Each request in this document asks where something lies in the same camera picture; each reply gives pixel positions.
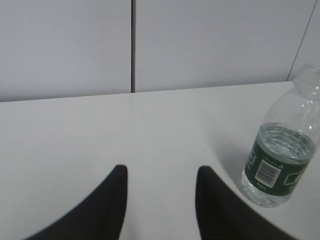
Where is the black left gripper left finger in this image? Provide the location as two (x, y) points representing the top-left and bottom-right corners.
(28, 164), (128, 240)

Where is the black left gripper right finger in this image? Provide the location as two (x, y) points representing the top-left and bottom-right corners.
(195, 165), (294, 240)

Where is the clear green-label water bottle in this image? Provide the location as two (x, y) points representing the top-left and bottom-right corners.
(241, 64), (320, 208)

